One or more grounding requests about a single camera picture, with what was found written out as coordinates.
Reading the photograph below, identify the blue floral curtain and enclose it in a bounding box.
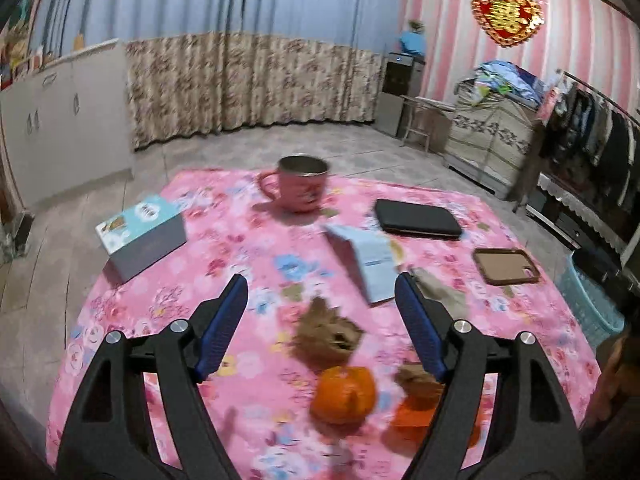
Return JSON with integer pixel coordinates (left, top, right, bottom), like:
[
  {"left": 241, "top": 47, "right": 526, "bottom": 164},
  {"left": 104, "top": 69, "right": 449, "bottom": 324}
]
[
  {"left": 242, "top": 0, "right": 400, "bottom": 126},
  {"left": 30, "top": 0, "right": 252, "bottom": 150}
]

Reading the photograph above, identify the pile of clothes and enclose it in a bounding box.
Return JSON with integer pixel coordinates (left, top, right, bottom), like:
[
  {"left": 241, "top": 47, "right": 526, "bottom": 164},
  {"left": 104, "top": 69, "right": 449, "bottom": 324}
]
[{"left": 474, "top": 60, "right": 546, "bottom": 110}]

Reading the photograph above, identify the teal grey small box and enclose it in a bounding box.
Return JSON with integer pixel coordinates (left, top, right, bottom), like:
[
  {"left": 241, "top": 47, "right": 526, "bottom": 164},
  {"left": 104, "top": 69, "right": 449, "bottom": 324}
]
[{"left": 94, "top": 195, "right": 186, "bottom": 283}]

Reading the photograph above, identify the black power bank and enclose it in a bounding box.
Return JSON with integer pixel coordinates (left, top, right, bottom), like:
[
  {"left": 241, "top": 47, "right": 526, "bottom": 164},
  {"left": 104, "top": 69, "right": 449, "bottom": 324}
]
[{"left": 374, "top": 200, "right": 463, "bottom": 240}]

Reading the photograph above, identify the pink floral tablecloth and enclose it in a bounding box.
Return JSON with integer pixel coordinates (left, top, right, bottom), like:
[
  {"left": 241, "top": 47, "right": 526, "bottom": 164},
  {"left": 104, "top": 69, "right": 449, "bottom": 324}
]
[{"left": 47, "top": 170, "right": 600, "bottom": 479}]

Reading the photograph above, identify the round gold lid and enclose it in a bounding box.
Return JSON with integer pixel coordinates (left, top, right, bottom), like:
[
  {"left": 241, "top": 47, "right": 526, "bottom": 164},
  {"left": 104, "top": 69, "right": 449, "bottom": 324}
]
[{"left": 388, "top": 240, "right": 405, "bottom": 266}]

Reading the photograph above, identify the red heart wall decoration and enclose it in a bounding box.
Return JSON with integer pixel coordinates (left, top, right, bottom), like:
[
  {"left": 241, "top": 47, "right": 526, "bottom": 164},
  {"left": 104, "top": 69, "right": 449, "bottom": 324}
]
[{"left": 471, "top": 0, "right": 544, "bottom": 48}]

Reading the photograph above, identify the clothes rack with garments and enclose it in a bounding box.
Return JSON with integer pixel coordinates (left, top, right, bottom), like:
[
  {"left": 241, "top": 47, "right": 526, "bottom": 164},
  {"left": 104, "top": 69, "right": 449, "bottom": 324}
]
[{"left": 520, "top": 70, "right": 639, "bottom": 269}]

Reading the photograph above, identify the grey water dispenser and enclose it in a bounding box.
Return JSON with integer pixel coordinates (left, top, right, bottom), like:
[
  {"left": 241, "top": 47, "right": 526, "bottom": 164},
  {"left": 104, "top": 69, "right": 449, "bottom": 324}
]
[{"left": 373, "top": 52, "right": 425, "bottom": 138}]

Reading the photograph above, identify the small brown paper scrap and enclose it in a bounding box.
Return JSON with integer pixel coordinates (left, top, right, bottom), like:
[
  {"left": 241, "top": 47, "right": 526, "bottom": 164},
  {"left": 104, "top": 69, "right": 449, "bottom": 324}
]
[{"left": 395, "top": 363, "right": 444, "bottom": 400}]

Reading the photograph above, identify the beige face mask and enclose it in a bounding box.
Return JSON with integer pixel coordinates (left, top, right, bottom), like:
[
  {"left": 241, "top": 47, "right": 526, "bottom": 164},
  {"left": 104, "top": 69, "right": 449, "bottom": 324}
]
[{"left": 409, "top": 266, "right": 469, "bottom": 320}]

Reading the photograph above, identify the blue floral curtain left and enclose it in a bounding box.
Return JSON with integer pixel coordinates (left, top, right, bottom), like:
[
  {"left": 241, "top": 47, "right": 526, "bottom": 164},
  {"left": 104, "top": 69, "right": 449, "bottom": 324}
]
[{"left": 30, "top": 0, "right": 252, "bottom": 150}]

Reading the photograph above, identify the teal plastic laundry basket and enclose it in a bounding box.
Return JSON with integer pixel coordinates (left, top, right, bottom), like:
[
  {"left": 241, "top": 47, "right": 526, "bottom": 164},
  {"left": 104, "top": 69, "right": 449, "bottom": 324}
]
[{"left": 555, "top": 252, "right": 625, "bottom": 351}]

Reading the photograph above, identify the flat orange peel piece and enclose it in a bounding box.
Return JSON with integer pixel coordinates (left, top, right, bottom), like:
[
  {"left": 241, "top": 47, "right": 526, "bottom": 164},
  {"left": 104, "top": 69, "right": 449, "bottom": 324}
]
[{"left": 388, "top": 393, "right": 484, "bottom": 449}]

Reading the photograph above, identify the brown paper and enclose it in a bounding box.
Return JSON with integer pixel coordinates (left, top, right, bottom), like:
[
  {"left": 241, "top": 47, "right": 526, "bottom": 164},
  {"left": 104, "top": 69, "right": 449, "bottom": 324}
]
[{"left": 293, "top": 296, "right": 364, "bottom": 370}]

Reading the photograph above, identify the white blue paper leaflet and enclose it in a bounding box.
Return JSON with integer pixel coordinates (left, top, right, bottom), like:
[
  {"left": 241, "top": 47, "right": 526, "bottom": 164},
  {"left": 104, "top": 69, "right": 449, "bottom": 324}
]
[{"left": 323, "top": 224, "right": 398, "bottom": 304}]

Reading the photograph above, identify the blue floral curtain right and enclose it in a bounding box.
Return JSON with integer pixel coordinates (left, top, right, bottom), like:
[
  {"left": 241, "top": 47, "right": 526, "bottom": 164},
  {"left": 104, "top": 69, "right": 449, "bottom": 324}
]
[{"left": 242, "top": 0, "right": 400, "bottom": 126}]

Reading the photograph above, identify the cloth covered cabinet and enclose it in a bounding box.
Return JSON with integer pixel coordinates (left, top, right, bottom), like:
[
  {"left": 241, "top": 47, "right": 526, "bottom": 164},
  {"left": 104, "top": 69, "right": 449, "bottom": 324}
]
[{"left": 444, "top": 79, "right": 537, "bottom": 202}]

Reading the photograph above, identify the pink cartoon mug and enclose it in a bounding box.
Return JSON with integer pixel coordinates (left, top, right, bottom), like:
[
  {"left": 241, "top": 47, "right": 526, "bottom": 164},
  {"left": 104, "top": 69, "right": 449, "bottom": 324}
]
[{"left": 257, "top": 155, "right": 330, "bottom": 214}]

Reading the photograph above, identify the blue potted plant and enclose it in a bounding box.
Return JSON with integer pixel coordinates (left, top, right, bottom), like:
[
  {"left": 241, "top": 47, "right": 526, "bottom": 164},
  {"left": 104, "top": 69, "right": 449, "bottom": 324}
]
[{"left": 399, "top": 20, "right": 426, "bottom": 58}]

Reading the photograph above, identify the brown phone case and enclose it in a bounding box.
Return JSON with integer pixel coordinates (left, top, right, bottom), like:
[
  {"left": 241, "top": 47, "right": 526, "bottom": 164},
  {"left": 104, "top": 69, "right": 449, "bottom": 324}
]
[{"left": 473, "top": 248, "right": 540, "bottom": 286}]

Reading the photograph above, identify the metal folding stool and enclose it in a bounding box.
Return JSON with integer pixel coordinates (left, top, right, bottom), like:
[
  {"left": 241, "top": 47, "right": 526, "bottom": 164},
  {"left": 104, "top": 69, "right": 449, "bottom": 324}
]
[{"left": 400, "top": 96, "right": 456, "bottom": 154}]

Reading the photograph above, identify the white low cabinet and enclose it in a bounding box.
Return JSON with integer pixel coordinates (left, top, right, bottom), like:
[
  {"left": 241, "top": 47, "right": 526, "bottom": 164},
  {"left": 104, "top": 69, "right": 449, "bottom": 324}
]
[{"left": 1, "top": 39, "right": 132, "bottom": 208}]

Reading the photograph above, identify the orange mandarin peel piece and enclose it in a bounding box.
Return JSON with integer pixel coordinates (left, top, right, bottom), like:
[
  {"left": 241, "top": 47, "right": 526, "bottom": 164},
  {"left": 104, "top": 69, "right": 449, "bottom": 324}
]
[{"left": 310, "top": 366, "right": 378, "bottom": 426}]

